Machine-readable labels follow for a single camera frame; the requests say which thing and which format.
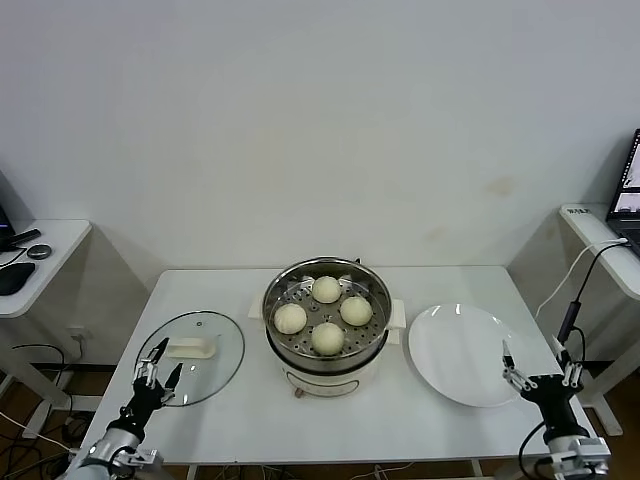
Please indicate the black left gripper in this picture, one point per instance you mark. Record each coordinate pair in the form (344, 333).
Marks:
(147, 397)

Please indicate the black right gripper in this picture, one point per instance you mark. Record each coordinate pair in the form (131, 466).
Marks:
(547, 392)

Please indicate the glass pot lid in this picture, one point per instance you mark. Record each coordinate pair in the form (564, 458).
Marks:
(210, 380)

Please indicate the white steamed baozi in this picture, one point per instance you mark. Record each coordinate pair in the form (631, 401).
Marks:
(328, 338)
(355, 310)
(326, 290)
(290, 318)

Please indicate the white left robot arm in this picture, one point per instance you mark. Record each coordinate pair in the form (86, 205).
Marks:
(105, 447)

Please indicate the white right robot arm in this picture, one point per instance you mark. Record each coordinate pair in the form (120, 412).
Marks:
(575, 445)

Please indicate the stainless steel steamer basket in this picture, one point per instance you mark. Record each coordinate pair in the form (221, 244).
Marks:
(360, 340)

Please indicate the white round plate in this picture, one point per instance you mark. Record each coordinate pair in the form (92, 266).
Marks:
(460, 355)

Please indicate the white side table with laptop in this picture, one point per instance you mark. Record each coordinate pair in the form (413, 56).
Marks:
(615, 260)

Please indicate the white side table with mouse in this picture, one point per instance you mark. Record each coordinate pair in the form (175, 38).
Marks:
(55, 260)

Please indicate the small printed label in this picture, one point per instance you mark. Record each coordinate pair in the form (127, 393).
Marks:
(579, 210)

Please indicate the round black disc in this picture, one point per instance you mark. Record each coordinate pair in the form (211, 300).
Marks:
(40, 251)

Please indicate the open black laptop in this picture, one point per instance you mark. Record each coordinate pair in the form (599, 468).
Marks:
(627, 220)

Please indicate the black remote stick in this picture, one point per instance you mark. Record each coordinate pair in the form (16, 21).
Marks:
(26, 237)

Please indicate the dark computer monitor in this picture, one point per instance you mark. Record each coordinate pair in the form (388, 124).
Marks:
(4, 210)

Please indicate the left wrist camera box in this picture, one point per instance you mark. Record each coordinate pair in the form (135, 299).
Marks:
(137, 455)

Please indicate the white wall socket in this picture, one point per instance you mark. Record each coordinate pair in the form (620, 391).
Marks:
(77, 332)

